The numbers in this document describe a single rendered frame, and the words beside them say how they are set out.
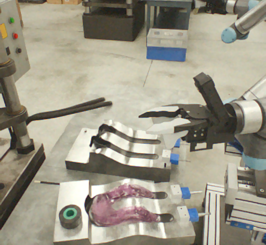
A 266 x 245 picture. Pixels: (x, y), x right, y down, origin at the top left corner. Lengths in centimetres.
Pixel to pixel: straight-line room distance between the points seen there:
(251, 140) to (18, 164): 115
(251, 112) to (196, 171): 195
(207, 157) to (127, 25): 310
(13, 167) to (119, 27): 397
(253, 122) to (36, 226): 93
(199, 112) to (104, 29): 471
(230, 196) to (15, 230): 84
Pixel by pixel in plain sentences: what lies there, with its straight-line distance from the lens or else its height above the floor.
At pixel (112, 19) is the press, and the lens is 518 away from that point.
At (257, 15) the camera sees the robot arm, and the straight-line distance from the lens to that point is 144.
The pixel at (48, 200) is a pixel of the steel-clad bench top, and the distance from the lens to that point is 134.
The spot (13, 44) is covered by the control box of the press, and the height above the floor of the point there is 126.
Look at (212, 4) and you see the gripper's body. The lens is 166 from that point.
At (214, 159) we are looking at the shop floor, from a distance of 273.
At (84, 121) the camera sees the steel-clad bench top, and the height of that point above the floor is 80.
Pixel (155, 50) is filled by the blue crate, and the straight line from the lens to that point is 445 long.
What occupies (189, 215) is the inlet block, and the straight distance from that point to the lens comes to 118.
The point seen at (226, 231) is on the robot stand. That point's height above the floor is 21.
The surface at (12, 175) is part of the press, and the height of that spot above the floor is 78.
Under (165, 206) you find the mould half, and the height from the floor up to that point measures 86.
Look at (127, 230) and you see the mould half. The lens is 109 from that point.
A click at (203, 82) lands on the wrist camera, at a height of 154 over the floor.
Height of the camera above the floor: 181
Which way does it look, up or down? 35 degrees down
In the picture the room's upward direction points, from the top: straight up
